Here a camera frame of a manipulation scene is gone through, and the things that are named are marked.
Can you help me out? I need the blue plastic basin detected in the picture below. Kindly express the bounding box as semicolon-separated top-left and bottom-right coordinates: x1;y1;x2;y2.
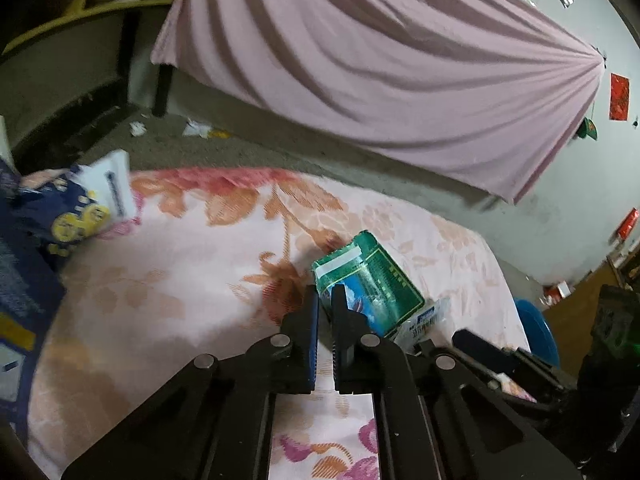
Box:
514;298;560;367

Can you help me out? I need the floral pink quilt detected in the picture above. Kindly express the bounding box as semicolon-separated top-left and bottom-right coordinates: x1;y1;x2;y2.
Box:
28;168;526;479

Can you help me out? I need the blue cardboard box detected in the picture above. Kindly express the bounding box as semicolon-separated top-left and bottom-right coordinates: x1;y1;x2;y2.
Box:
0;242;65;443

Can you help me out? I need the navy yellow snack bag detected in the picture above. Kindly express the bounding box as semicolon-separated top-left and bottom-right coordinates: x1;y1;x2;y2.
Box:
12;150;137;262

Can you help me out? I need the white paper scrap on floor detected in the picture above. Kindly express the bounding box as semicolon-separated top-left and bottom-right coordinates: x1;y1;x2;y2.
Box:
182;119;213;139

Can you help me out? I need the red packet hanging on wall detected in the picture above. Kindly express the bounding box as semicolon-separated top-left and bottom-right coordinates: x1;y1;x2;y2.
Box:
615;208;640;242

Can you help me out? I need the green cap on wall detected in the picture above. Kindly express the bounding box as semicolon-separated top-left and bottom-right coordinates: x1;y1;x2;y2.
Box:
576;117;598;141

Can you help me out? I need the red paper wall poster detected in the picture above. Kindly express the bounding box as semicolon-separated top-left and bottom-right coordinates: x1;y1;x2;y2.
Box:
608;74;630;122

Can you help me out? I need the pink sheet hung on wall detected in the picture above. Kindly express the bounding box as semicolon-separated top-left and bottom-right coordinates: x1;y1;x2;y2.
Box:
151;0;604;203

